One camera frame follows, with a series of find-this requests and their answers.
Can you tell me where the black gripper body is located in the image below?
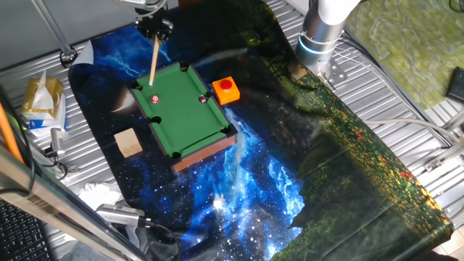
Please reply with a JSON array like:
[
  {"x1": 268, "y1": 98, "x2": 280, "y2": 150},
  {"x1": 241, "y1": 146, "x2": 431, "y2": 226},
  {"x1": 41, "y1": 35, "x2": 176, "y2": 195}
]
[{"x1": 135, "y1": 16, "x2": 172, "y2": 33}]

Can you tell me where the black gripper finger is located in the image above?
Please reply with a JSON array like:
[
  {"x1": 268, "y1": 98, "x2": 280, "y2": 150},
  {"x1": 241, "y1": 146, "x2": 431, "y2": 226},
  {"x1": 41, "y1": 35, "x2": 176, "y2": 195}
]
[
  {"x1": 157, "y1": 22, "x2": 175, "y2": 44},
  {"x1": 138, "y1": 28, "x2": 157, "y2": 44}
]

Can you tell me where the wooden pool cue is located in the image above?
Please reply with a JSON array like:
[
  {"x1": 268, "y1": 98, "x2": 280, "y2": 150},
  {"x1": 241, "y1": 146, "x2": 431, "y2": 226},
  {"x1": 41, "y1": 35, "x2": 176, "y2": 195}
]
[{"x1": 148, "y1": 33, "x2": 162, "y2": 88}]

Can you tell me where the mini green pool table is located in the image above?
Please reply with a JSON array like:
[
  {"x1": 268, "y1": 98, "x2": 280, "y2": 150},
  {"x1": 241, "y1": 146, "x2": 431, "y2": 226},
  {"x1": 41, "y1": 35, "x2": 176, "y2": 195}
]
[{"x1": 126, "y1": 61, "x2": 239, "y2": 174}]

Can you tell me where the orange box with red button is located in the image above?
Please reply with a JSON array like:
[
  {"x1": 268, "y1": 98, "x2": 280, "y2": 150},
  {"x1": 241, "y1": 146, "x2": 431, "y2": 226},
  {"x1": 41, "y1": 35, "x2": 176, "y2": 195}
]
[{"x1": 212, "y1": 76, "x2": 241, "y2": 107}]

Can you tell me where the thin metal pole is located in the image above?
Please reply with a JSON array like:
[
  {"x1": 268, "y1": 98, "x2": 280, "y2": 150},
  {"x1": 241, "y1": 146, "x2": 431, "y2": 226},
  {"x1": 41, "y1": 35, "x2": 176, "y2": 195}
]
[{"x1": 30, "y1": 0, "x2": 79, "y2": 69}]

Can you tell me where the wooden cube block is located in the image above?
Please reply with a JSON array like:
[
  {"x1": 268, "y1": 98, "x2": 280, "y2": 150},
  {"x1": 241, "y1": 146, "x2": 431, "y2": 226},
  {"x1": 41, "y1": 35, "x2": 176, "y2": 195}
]
[{"x1": 113, "y1": 127, "x2": 144, "y2": 159}]

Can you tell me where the yellow package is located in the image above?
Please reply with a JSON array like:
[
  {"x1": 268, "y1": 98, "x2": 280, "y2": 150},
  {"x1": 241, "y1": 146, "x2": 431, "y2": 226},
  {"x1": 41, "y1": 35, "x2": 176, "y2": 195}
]
[{"x1": 28, "y1": 93, "x2": 67, "y2": 138}]

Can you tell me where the gold tissue box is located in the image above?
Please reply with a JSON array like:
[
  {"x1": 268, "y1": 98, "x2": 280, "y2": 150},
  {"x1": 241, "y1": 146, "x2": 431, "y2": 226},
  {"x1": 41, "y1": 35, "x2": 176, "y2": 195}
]
[{"x1": 20, "y1": 70, "x2": 65, "y2": 121}]

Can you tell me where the crumpled white tissue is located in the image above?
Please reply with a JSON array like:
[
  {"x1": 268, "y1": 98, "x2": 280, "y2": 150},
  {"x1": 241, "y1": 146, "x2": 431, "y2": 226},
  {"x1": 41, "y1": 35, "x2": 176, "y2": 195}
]
[{"x1": 77, "y1": 181, "x2": 125, "y2": 212}]

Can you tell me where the orange stick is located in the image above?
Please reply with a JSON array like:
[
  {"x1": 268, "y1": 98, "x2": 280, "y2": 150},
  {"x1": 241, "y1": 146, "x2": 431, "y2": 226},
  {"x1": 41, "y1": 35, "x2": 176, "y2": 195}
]
[{"x1": 0, "y1": 103, "x2": 25, "y2": 165}]

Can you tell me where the galaxy and forest printed cloth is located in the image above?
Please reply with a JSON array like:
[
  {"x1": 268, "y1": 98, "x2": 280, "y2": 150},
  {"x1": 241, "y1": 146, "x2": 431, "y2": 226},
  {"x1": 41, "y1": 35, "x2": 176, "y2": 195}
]
[{"x1": 67, "y1": 0, "x2": 455, "y2": 261}]

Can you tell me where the black keyboard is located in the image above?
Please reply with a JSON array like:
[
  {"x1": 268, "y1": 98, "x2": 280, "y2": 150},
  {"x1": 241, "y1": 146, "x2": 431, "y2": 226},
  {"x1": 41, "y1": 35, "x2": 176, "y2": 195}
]
[{"x1": 0, "y1": 199, "x2": 54, "y2": 261}]

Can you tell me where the yellow green patterned mat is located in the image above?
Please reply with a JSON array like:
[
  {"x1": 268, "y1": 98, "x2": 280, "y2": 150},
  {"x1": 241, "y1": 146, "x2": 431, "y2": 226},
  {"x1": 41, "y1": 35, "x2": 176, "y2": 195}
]
[{"x1": 344, "y1": 0, "x2": 464, "y2": 111}]

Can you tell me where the black flat device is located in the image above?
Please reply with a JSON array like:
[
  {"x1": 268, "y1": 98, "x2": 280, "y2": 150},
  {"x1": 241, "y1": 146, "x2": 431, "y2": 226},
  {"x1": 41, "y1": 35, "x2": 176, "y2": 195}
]
[{"x1": 444, "y1": 66, "x2": 464, "y2": 104}]

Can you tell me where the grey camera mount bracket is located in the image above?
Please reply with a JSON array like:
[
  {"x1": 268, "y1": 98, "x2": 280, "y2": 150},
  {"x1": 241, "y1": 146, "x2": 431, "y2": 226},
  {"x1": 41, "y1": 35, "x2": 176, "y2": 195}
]
[{"x1": 114, "y1": 0, "x2": 149, "y2": 11}]

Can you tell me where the silver camera on small stand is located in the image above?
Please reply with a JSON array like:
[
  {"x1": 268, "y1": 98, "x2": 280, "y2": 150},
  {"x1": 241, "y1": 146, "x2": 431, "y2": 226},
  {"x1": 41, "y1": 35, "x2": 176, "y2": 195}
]
[{"x1": 49, "y1": 127, "x2": 67, "y2": 158}]

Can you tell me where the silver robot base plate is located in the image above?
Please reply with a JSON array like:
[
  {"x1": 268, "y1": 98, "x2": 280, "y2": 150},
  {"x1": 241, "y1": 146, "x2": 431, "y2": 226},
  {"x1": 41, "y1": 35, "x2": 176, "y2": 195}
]
[{"x1": 318, "y1": 57, "x2": 348, "y2": 93}]

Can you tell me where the silver camera with black cable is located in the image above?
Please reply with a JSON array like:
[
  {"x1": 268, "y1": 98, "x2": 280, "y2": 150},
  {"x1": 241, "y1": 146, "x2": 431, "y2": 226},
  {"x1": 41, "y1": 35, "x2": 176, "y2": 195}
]
[{"x1": 95, "y1": 203, "x2": 154, "y2": 229}]

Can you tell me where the foreground metal frame bar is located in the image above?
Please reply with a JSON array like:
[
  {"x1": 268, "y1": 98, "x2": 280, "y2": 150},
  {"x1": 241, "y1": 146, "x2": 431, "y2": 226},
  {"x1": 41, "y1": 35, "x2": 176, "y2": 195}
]
[{"x1": 0, "y1": 144, "x2": 148, "y2": 261}]

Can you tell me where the pale grey hose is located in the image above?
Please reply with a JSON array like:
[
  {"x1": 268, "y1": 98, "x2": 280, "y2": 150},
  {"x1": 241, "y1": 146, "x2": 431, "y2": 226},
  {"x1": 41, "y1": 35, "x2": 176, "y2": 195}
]
[{"x1": 361, "y1": 118, "x2": 463, "y2": 145}]

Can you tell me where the aluminium frame bar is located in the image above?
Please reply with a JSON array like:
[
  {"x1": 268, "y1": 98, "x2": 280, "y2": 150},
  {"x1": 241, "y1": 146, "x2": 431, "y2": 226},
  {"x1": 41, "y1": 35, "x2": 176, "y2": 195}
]
[{"x1": 423, "y1": 108, "x2": 464, "y2": 173}]

